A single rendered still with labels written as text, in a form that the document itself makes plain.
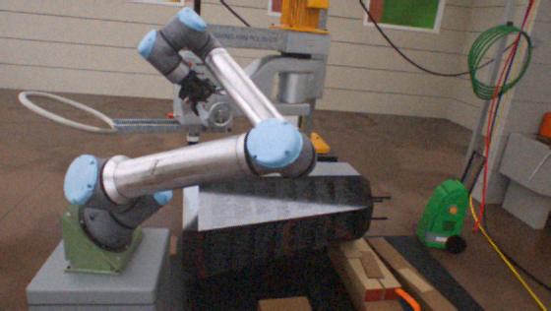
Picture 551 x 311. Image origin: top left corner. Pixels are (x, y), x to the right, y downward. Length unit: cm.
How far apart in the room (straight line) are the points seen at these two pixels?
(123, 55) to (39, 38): 159
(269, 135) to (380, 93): 824
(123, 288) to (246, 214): 107
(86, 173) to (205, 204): 116
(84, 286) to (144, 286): 19
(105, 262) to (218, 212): 97
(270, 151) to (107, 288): 77
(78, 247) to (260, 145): 79
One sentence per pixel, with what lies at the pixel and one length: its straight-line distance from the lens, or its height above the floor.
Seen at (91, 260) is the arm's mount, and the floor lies 90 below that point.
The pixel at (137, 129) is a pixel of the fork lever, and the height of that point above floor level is 108.
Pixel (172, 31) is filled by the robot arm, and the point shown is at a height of 165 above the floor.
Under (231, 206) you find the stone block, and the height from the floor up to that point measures 67.
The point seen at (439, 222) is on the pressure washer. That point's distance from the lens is 355.
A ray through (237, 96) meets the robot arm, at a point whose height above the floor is 148.
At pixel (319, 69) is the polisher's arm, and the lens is 310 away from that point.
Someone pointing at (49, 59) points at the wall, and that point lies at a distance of 901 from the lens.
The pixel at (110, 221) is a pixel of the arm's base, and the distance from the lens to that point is 141.
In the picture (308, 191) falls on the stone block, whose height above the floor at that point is 73.
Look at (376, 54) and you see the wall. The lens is 891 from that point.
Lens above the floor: 170
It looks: 18 degrees down
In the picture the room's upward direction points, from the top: 6 degrees clockwise
